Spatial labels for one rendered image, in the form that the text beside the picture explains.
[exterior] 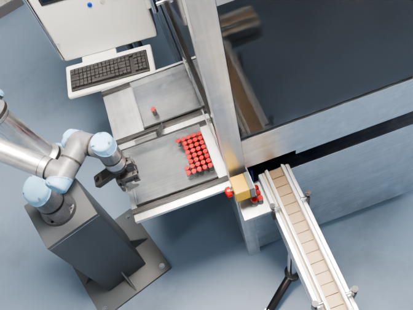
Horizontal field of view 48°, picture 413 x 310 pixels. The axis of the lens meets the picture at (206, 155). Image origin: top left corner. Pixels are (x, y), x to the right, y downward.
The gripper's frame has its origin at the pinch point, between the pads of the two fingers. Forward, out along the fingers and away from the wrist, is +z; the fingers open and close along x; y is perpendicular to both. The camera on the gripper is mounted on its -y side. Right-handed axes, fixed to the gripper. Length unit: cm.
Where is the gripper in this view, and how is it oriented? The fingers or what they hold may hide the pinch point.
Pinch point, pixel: (127, 188)
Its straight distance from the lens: 182.8
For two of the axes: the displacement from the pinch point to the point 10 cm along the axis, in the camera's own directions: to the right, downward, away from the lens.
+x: -3.1, -8.1, 5.0
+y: 9.4, -3.4, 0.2
